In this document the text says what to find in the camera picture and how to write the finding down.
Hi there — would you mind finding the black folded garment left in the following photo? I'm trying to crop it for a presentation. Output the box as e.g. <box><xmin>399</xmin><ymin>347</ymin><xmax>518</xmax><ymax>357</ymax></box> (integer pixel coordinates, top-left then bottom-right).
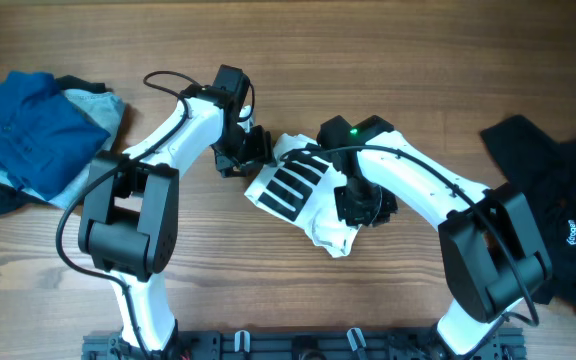
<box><xmin>0</xmin><ymin>75</ymin><xmax>112</xmax><ymax>216</ymax></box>

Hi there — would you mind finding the black garment with logo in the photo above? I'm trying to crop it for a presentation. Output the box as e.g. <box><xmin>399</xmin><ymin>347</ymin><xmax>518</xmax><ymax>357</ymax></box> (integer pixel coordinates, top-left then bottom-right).
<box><xmin>480</xmin><ymin>115</ymin><xmax>576</xmax><ymax>308</ymax></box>

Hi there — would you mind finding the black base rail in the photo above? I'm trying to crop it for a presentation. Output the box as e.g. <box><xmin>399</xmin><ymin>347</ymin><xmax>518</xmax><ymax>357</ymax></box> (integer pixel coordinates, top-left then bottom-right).
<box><xmin>81</xmin><ymin>327</ymin><xmax>527</xmax><ymax>360</ymax></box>

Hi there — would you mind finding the white t-shirt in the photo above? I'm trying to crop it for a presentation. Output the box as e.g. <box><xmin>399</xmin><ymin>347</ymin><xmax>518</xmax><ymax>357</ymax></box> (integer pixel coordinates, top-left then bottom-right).
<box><xmin>245</xmin><ymin>153</ymin><xmax>359</xmax><ymax>258</ymax></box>

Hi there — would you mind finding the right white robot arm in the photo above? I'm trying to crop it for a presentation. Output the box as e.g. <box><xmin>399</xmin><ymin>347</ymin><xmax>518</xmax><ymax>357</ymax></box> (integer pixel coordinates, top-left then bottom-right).
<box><xmin>317</xmin><ymin>115</ymin><xmax>553</xmax><ymax>359</ymax></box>

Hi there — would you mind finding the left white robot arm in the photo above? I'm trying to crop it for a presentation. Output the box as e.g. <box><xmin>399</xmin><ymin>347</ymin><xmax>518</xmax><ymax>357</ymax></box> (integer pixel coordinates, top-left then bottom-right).
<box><xmin>77</xmin><ymin>77</ymin><xmax>273</xmax><ymax>359</ymax></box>

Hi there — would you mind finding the blue folded garment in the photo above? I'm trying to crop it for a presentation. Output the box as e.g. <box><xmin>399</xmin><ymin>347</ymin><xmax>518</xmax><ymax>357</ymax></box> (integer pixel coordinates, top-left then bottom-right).
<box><xmin>0</xmin><ymin>71</ymin><xmax>110</xmax><ymax>200</ymax></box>

